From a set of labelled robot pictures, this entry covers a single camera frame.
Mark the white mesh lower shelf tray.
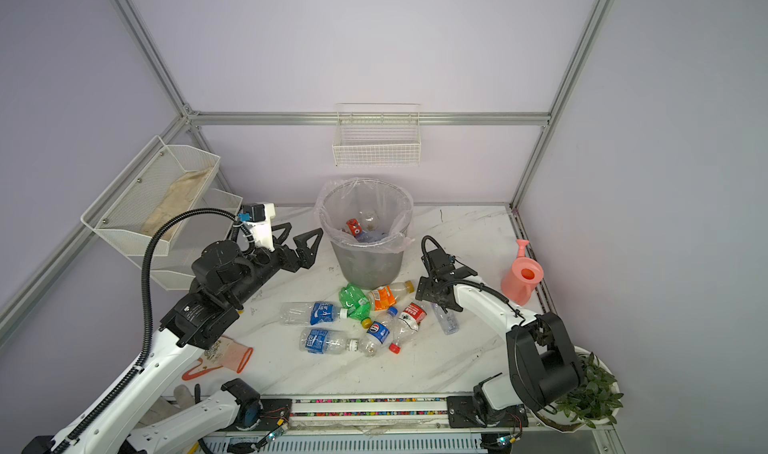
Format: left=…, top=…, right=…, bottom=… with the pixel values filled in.
left=150, top=188, right=242, bottom=292

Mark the aluminium frame corner post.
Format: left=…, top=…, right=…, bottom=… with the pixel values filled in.
left=109, top=0, right=210, bottom=151
left=510, top=0, right=615, bottom=211

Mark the aluminium frame corner post right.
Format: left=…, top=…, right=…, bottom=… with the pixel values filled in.
left=510, top=0, right=615, bottom=211

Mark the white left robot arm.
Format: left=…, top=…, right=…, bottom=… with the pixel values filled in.
left=23, top=229, right=323, bottom=453

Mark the white mesh shelf tray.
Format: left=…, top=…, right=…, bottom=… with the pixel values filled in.
left=81, top=137, right=220, bottom=257
left=150, top=188, right=242, bottom=292

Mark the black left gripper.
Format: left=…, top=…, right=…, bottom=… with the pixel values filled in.
left=225, top=224, right=321, bottom=309

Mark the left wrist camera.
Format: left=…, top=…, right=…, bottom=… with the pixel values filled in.
left=238, top=203, right=276, bottom=252

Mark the red cap round bottle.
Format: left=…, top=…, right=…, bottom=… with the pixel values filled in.
left=343, top=210, right=380, bottom=239

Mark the colourful label water bottle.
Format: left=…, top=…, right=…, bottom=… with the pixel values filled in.
left=356, top=231, right=388, bottom=244

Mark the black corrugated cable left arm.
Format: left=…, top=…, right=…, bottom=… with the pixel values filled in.
left=50, top=207, right=253, bottom=454

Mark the green crushed plastic bottle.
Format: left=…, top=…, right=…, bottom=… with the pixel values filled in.
left=338, top=284, right=373, bottom=330

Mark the pink plastic watering can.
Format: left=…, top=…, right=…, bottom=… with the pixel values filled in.
left=501, top=239, right=544, bottom=306

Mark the white cap clear bottle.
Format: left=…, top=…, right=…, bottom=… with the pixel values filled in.
left=431, top=303, right=460, bottom=336

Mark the white wire wall basket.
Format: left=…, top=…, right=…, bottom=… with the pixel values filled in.
left=332, top=103, right=422, bottom=167

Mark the orange label plastic bottle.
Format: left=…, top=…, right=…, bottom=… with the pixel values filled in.
left=368, top=281, right=415, bottom=311

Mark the potted green plant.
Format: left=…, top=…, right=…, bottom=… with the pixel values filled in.
left=533, top=347, right=624, bottom=434

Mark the aluminium frame corner post left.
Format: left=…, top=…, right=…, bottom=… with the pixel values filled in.
left=109, top=0, right=210, bottom=151

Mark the aluminium frame horizontal bar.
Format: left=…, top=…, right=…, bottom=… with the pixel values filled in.
left=187, top=112, right=551, bottom=127

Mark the white mesh upper shelf tray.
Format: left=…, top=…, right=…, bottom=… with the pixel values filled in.
left=81, top=137, right=220, bottom=257

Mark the red label clear bottle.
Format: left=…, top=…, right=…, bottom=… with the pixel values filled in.
left=388, top=302, right=427, bottom=354

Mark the pepsi label plastic bottle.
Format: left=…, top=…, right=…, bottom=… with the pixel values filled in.
left=359, top=307, right=398, bottom=357

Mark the white cotton glove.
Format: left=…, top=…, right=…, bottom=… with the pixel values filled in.
left=136, top=385, right=196, bottom=428

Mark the metal base rail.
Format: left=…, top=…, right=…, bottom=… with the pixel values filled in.
left=205, top=394, right=529, bottom=453

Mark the beige cloth glove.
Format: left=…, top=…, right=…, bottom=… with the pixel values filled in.
left=140, top=168, right=212, bottom=236

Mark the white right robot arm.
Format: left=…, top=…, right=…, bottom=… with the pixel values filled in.
left=416, top=248, right=585, bottom=426

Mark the grey mesh waste bin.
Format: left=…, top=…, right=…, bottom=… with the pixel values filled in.
left=316, top=179, right=415, bottom=290

